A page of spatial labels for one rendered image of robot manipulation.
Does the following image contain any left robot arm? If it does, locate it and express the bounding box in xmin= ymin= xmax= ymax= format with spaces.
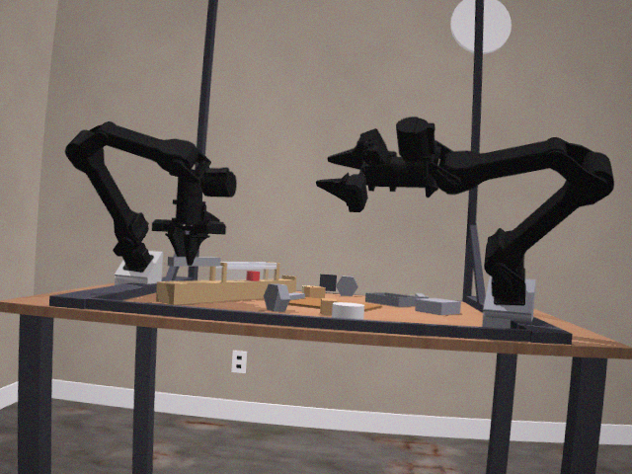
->
xmin=356 ymin=117 xmax=614 ymax=306

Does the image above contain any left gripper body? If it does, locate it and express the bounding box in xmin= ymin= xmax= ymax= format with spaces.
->
xmin=345 ymin=152 xmax=401 ymax=212

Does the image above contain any small wooden block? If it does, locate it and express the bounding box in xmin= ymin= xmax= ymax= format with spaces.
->
xmin=304 ymin=286 xmax=326 ymax=298
xmin=320 ymin=298 xmax=338 ymax=316

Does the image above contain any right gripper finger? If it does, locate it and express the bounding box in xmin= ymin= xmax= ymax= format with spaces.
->
xmin=165 ymin=233 xmax=186 ymax=257
xmin=184 ymin=234 xmax=209 ymax=266

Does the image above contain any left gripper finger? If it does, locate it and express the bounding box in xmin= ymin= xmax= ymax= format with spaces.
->
xmin=316 ymin=173 xmax=349 ymax=206
xmin=328 ymin=146 xmax=363 ymax=170

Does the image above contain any white cylinder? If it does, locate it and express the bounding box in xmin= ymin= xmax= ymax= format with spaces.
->
xmin=332 ymin=302 xmax=364 ymax=320

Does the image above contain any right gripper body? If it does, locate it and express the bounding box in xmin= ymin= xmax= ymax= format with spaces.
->
xmin=152 ymin=196 xmax=226 ymax=235

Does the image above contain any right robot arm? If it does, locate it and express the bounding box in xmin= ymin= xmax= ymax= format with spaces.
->
xmin=65 ymin=121 xmax=237 ymax=273

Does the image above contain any clear rectangular channel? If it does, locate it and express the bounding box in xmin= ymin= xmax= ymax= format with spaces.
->
xmin=215 ymin=262 xmax=277 ymax=282

